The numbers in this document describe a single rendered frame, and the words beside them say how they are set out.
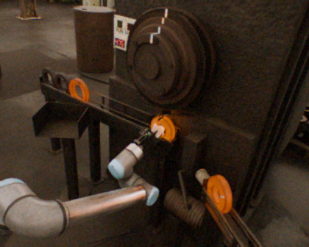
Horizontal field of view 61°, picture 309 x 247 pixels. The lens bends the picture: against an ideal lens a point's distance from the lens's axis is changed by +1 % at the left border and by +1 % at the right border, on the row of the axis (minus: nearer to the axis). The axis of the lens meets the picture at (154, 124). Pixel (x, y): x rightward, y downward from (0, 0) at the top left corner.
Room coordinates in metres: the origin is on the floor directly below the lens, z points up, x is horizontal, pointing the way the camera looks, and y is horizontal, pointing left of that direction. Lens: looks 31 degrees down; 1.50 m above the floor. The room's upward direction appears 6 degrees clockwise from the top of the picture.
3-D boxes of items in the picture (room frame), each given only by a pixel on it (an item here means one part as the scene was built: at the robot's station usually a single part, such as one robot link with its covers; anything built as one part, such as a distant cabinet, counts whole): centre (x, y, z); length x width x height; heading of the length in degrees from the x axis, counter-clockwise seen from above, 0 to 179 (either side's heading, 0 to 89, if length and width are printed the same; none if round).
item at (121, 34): (1.53, 0.18, 1.15); 0.26 x 0.02 x 0.18; 53
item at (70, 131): (1.34, 0.55, 0.36); 0.26 x 0.20 x 0.72; 88
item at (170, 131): (1.23, -0.05, 0.74); 0.16 x 0.03 x 0.16; 52
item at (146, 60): (1.16, 0.04, 1.11); 0.28 x 0.06 x 0.28; 53
